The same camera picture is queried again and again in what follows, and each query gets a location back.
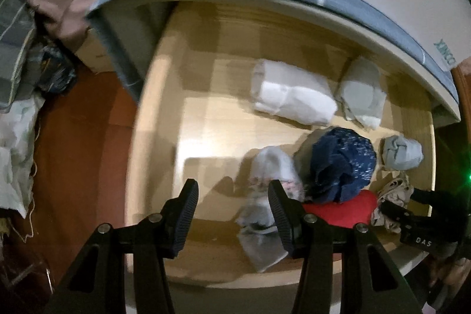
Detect grey and white underwear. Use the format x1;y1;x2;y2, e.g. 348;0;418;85
336;57;386;131

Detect navy speckled underwear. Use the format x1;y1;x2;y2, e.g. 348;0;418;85
296;127;378;204

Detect light wooden panel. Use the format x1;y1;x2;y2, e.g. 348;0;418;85
75;25;124;75

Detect plain grey underwear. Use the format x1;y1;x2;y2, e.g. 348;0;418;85
235;196;289;272

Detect person's right hand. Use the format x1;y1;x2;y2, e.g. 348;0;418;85
427;251;470;311

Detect dark printed bag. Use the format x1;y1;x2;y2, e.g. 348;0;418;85
35;44;78;96

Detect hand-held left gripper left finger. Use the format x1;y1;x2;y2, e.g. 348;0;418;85
44;179;199;314

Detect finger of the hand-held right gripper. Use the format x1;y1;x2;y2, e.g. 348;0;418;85
409;188;447;206
378;201;414;226

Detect light grey pink-patterned underwear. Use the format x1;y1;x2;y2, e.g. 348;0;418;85
250;147;306;202

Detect grey plaid cloth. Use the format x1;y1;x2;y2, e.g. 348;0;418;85
0;0;37;112

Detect brown wooden furniture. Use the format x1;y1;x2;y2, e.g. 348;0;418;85
451;57;471;87

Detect grey drawer with wooden inside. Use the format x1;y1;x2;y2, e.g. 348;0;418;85
123;0;438;314

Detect beige patterned underwear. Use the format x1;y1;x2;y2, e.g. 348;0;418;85
371;172;414;234

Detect white floral cloth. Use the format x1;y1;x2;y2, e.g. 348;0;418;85
0;93;47;219

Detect red underwear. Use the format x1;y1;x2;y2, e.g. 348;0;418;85
302;189;379;228

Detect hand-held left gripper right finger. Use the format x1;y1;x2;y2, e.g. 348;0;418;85
268;180;422;314

